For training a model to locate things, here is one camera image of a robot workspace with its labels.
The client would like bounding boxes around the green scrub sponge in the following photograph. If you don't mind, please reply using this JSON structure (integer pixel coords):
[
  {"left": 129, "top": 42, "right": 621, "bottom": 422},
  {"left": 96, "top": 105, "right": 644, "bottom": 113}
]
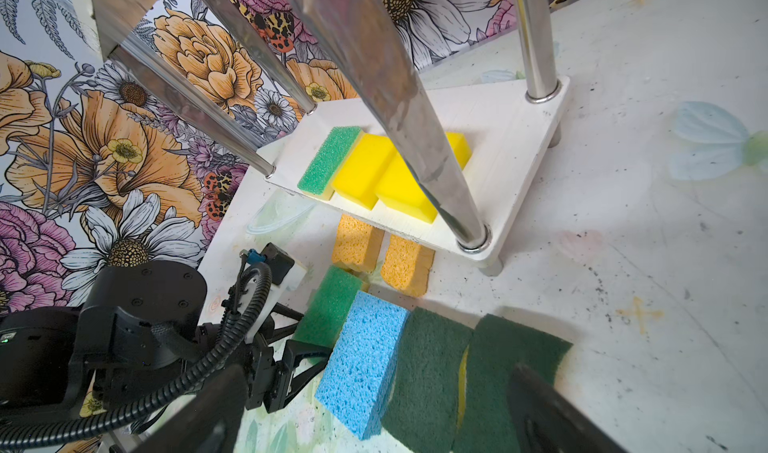
[
  {"left": 292, "top": 266, "right": 369, "bottom": 348},
  {"left": 297, "top": 126, "right": 363, "bottom": 201}
]

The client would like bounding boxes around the orange cellulose sponge right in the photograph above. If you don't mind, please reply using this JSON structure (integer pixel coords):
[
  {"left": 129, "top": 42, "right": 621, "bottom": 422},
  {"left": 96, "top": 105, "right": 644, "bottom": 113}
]
[{"left": 380, "top": 235, "right": 435, "bottom": 297}]

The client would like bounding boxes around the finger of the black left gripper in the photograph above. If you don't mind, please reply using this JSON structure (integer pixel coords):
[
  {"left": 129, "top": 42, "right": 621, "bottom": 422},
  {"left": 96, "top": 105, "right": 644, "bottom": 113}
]
[
  {"left": 263, "top": 303, "right": 304, "bottom": 342},
  {"left": 263, "top": 340, "right": 332, "bottom": 413}
]

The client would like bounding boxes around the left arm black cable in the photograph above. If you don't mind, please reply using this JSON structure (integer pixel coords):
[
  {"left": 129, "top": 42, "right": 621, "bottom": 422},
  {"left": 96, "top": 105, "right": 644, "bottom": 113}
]
[{"left": 0, "top": 262, "right": 273, "bottom": 451}]

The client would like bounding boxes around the white two-tier shelf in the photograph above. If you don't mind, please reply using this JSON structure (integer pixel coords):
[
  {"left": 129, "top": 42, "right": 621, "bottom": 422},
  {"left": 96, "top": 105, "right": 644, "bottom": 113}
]
[{"left": 70, "top": 0, "right": 570, "bottom": 276}]

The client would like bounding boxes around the dark green scouring sponge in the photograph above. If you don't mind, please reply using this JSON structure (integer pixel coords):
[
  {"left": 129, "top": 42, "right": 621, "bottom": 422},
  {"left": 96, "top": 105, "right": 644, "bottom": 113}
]
[
  {"left": 452, "top": 313, "right": 574, "bottom": 453},
  {"left": 381, "top": 308, "right": 473, "bottom": 452}
]

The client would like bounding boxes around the blue cellulose sponge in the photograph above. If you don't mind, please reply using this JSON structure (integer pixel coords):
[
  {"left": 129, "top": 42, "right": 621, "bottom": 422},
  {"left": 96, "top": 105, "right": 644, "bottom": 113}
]
[{"left": 315, "top": 291, "right": 409, "bottom": 440}]

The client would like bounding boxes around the orange cellulose sponge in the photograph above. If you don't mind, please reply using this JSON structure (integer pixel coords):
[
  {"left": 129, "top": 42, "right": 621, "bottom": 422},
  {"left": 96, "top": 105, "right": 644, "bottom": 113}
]
[
  {"left": 331, "top": 214, "right": 384, "bottom": 273},
  {"left": 380, "top": 235, "right": 435, "bottom": 297}
]

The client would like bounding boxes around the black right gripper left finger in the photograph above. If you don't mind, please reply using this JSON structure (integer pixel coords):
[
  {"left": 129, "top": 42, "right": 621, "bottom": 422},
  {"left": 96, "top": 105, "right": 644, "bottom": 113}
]
[{"left": 134, "top": 365, "right": 247, "bottom": 452}]

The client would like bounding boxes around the yellow sponge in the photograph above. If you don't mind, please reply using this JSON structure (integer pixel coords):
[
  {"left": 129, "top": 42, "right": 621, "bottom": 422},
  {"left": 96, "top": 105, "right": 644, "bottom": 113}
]
[
  {"left": 332, "top": 133, "right": 395, "bottom": 210},
  {"left": 375, "top": 132, "right": 472, "bottom": 223}
]

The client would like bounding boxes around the dark green scouring sponge right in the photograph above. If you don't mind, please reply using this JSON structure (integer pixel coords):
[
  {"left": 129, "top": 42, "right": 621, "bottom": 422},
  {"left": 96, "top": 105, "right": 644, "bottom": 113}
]
[{"left": 452, "top": 313, "right": 574, "bottom": 453}]

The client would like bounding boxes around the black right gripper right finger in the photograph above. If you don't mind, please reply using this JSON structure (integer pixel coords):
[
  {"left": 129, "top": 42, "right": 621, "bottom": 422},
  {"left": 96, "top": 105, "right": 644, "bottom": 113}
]
[{"left": 507, "top": 365, "right": 626, "bottom": 453}]

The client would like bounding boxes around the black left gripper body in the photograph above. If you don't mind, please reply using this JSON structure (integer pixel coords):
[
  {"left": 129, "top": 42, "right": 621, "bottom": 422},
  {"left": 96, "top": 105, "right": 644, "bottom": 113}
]
[{"left": 224, "top": 323, "right": 288, "bottom": 411}]

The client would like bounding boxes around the dark green scouring sponge left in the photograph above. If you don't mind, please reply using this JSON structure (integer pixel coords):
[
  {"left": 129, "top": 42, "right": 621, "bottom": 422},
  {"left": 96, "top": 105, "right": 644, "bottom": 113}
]
[{"left": 381, "top": 308, "right": 473, "bottom": 452}]

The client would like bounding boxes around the orange cellulose sponge left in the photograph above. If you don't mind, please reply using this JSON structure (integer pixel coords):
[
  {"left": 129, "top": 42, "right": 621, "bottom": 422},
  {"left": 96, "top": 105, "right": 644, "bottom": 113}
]
[{"left": 331, "top": 214, "right": 384, "bottom": 273}]

